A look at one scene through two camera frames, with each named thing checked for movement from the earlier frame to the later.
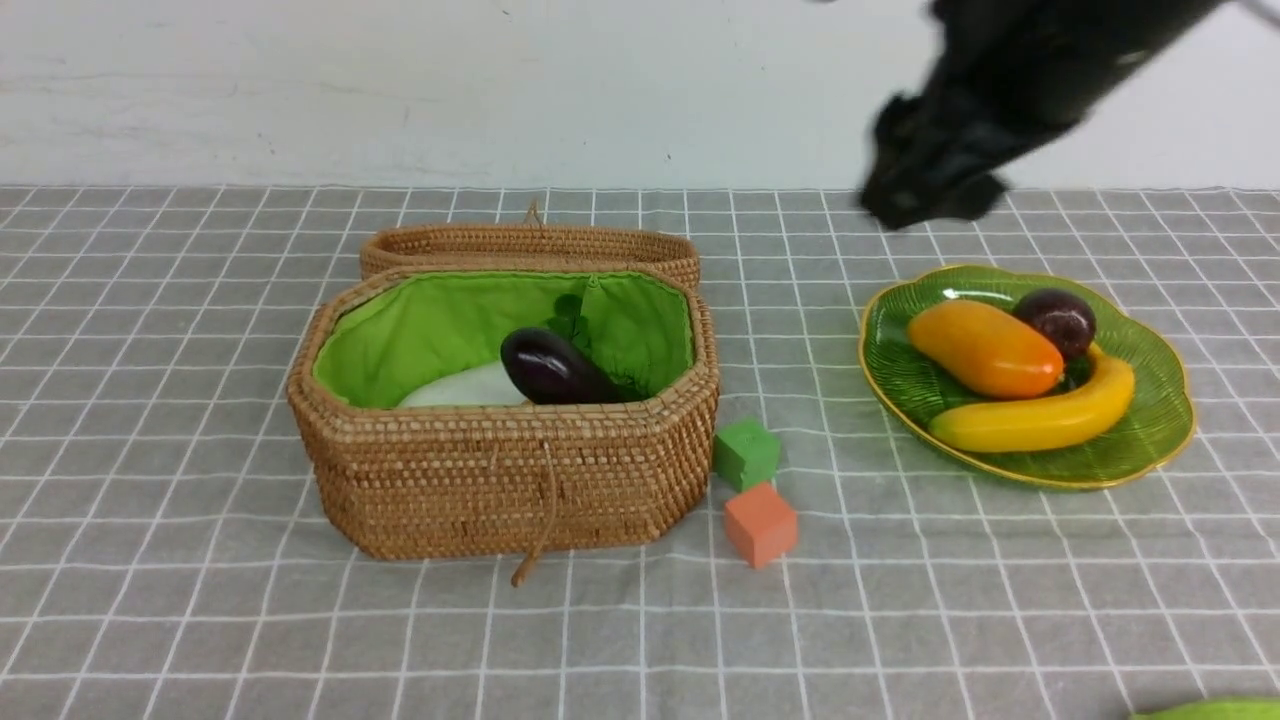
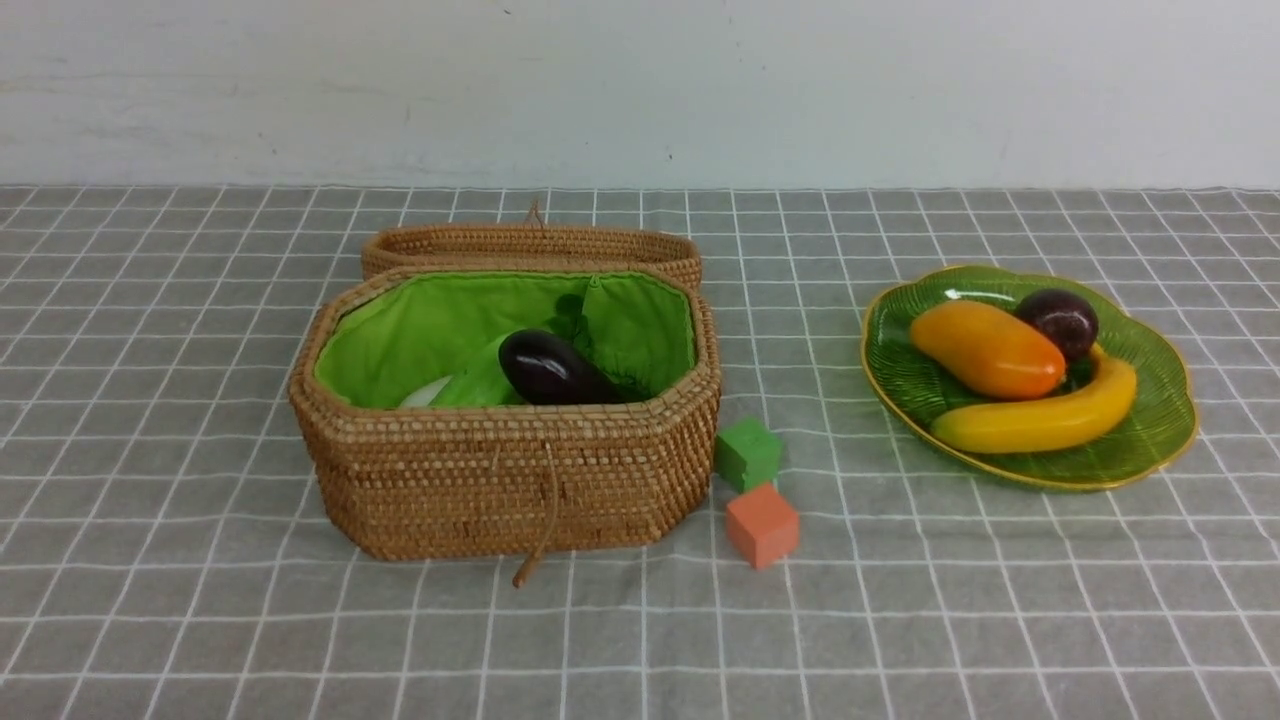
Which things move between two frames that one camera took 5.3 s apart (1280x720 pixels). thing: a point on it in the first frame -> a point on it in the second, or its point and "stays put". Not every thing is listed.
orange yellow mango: (985, 346) stays put
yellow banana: (1041, 424) stays put
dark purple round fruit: (1068, 319) stays put
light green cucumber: (1233, 708) -> (479, 384)
